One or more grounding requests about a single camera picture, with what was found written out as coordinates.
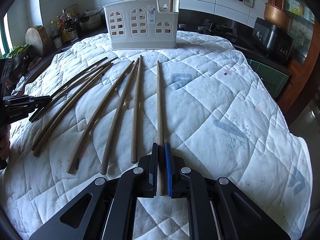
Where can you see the round wooden cutting board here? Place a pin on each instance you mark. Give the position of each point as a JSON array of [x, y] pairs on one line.
[[38, 38]]

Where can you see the cooking oil bottle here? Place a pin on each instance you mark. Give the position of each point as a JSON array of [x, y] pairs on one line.
[[65, 25]]

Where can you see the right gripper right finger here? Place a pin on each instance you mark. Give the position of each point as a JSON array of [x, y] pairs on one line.
[[217, 209]]

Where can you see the black gas stove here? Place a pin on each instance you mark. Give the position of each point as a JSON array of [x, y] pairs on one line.
[[210, 28]]

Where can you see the grey dish rag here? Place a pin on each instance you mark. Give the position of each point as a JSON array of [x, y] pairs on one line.
[[20, 87]]

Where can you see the person's left hand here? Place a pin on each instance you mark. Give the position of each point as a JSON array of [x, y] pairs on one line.
[[5, 144]]

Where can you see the copper coloured pot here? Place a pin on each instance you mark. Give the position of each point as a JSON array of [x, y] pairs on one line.
[[276, 16]]

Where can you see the white wall socket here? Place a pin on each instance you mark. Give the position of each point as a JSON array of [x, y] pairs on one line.
[[249, 3]]

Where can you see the dark sauce bottle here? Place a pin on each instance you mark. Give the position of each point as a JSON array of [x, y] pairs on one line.
[[56, 35]]

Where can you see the white plastic utensil holder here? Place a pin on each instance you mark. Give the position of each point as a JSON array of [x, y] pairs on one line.
[[142, 24]]

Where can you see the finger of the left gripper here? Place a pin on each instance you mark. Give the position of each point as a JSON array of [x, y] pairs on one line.
[[27, 98], [20, 107]]

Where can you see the wooden glass cabinet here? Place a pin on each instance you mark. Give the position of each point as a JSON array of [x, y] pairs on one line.
[[303, 63]]

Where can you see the black rice cooker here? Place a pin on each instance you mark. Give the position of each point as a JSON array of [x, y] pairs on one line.
[[275, 42]]

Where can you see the metal bowl of greens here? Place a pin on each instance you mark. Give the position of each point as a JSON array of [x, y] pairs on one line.
[[18, 53]]

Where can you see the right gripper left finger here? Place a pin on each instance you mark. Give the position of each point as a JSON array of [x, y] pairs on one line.
[[105, 209]]

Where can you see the white quilted cloth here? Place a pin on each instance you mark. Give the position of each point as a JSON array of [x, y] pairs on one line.
[[218, 116]]

